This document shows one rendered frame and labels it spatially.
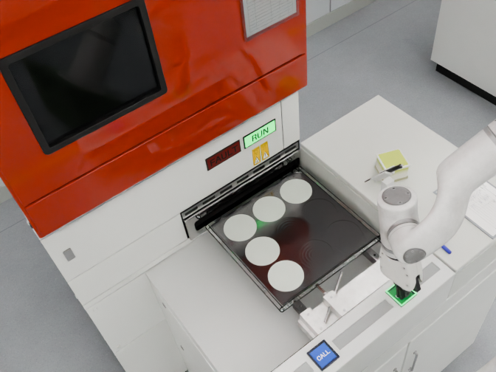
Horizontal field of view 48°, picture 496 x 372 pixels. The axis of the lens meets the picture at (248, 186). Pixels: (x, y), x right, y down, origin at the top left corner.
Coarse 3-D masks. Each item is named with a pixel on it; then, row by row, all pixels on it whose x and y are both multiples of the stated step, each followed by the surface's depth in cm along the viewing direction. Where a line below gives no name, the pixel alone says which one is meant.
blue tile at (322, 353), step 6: (318, 348) 133; (324, 348) 133; (312, 354) 132; (318, 354) 132; (324, 354) 132; (330, 354) 132; (318, 360) 131; (324, 360) 131; (330, 360) 131; (324, 366) 130
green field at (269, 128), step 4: (268, 124) 162; (272, 124) 164; (260, 128) 161; (264, 128) 163; (268, 128) 164; (272, 128) 165; (256, 132) 161; (260, 132) 162; (264, 132) 164; (268, 132) 165; (248, 136) 160; (252, 136) 161; (256, 136) 162; (260, 136) 163; (264, 136) 165; (248, 140) 161; (252, 140) 163; (256, 140) 164; (248, 144) 162
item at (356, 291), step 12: (360, 276) 154; (372, 276) 154; (384, 276) 153; (348, 288) 152; (360, 288) 152; (372, 288) 151; (348, 300) 150; (360, 300) 149; (324, 312) 148; (300, 324) 147; (312, 336) 144
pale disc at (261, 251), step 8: (256, 240) 163; (264, 240) 163; (272, 240) 162; (248, 248) 161; (256, 248) 161; (264, 248) 161; (272, 248) 161; (248, 256) 160; (256, 256) 159; (264, 256) 159; (272, 256) 159; (256, 264) 157; (264, 264) 157
